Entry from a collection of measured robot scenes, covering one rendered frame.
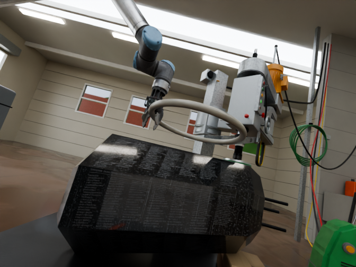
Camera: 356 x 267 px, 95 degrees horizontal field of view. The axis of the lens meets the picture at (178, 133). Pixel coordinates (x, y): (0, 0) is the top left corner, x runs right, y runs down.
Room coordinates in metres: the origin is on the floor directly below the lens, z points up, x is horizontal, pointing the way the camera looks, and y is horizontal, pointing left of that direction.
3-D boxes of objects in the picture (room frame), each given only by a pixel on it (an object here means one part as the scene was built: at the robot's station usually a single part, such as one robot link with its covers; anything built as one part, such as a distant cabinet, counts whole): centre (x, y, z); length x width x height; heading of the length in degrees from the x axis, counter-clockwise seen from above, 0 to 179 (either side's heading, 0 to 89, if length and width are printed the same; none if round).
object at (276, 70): (1.77, -0.95, 1.91); 0.31 x 0.28 x 0.40; 49
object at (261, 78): (1.16, -0.54, 1.38); 0.08 x 0.03 x 0.28; 139
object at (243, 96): (1.35, -0.56, 1.33); 0.36 x 0.22 x 0.45; 139
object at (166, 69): (0.84, 0.15, 1.19); 0.10 x 0.09 x 0.12; 108
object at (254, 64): (1.55, -0.73, 1.63); 0.96 x 0.25 x 0.17; 139
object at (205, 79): (2.11, -0.21, 2.00); 0.20 x 0.18 x 0.15; 174
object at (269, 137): (1.57, -0.77, 1.31); 0.74 x 0.23 x 0.49; 139
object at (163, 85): (0.83, 0.15, 1.11); 0.10 x 0.09 x 0.05; 79
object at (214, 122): (1.99, -0.54, 1.37); 0.74 x 0.34 x 0.25; 62
